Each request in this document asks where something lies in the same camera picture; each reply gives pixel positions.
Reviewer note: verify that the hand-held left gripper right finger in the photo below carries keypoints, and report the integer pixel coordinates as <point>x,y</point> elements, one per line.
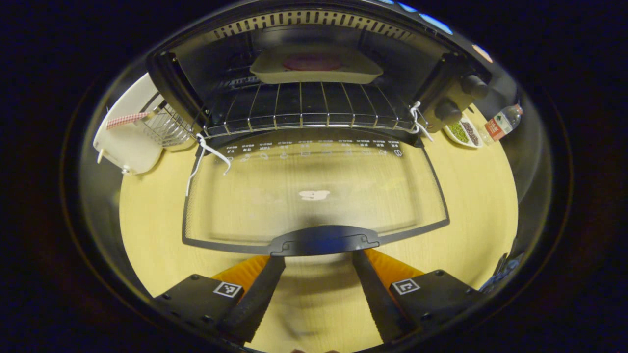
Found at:
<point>375,294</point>

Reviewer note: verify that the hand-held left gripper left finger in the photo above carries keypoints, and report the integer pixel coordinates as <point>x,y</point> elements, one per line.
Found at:
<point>255,299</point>

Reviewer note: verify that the black electric oven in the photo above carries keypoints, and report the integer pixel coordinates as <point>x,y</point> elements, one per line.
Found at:
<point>324,240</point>

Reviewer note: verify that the beige baking tray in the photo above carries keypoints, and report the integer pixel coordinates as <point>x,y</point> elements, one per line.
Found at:
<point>319,76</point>

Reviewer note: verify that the dark red food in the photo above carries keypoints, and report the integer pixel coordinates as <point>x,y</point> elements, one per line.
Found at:
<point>312,62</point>

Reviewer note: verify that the white plate of beans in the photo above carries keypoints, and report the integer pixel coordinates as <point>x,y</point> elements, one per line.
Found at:
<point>463,132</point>

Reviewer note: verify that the clear plastic bottle red label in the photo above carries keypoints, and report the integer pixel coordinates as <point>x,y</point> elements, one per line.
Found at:
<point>500,125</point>

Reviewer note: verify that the white toaster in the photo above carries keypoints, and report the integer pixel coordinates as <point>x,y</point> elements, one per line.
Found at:
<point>130,147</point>

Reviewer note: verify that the red checked cloth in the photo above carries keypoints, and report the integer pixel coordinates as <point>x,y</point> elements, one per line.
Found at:
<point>127,120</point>

